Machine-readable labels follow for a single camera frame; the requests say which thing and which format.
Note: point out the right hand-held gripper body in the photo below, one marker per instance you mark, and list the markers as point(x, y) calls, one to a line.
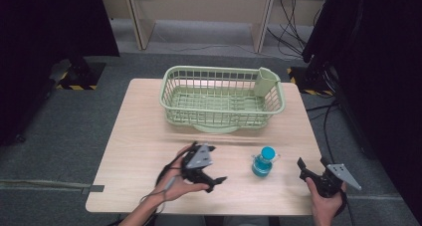
point(331, 182)

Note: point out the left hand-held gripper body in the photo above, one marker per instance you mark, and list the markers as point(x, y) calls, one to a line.
point(198, 159)

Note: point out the clear bottle with blue liquid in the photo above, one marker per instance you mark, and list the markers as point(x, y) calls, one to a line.
point(263, 164)

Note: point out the green plastic dish basket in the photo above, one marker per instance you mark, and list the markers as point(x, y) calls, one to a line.
point(219, 101)

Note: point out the person's right hand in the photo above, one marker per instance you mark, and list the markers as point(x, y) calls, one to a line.
point(325, 209)

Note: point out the person's left hand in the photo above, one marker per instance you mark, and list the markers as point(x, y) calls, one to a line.
point(174, 186)

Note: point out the black stand base striped tape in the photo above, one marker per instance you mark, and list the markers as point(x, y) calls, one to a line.
point(81, 75)
point(310, 81)

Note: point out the green cutlery holder cup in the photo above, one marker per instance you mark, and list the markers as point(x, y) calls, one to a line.
point(264, 83)

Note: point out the black curtain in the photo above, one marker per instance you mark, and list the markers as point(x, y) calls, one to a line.
point(378, 70)
point(43, 53)

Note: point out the white desk leg panel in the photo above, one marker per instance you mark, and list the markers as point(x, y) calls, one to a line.
point(141, 20)
point(263, 23)

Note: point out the grey floor tape strip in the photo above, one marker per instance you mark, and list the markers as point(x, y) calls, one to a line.
point(49, 185)

